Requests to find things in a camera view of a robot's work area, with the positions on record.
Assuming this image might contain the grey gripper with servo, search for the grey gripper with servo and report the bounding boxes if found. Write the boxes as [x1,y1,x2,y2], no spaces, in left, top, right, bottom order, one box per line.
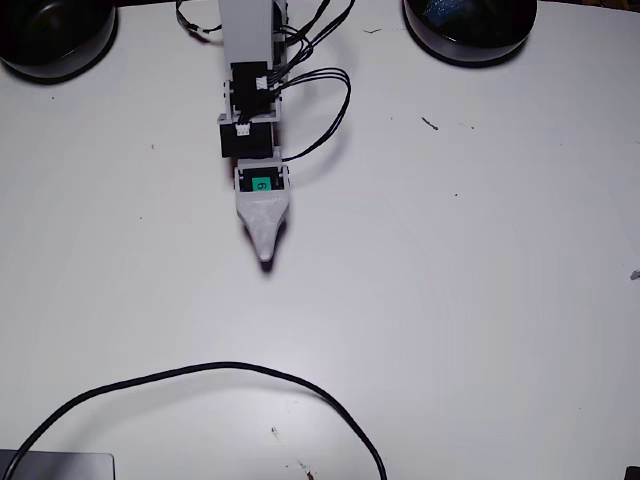
[233,159,294,263]

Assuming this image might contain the blue sponge cube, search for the blue sponge cube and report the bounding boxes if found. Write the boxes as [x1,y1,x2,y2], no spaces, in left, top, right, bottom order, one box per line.
[423,0,459,27]

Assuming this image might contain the black bowl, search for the black bowl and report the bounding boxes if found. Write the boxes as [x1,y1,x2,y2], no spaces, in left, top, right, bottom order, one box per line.
[0,0,118,84]
[402,0,539,67]

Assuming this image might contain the grey monitor stand base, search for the grey monitor stand base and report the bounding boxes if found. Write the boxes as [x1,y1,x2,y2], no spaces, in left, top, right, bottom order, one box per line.
[0,448,117,480]

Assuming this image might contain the thick black cable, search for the thick black cable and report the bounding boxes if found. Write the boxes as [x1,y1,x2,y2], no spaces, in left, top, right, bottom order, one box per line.
[0,361,389,480]

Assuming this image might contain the thin black robot cables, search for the thin black robot cables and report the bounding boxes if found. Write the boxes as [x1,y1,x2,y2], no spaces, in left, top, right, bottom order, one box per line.
[272,0,358,162]

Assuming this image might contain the thin cable with white connector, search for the thin cable with white connector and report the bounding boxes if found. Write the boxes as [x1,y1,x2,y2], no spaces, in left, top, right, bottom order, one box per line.
[175,0,224,44]

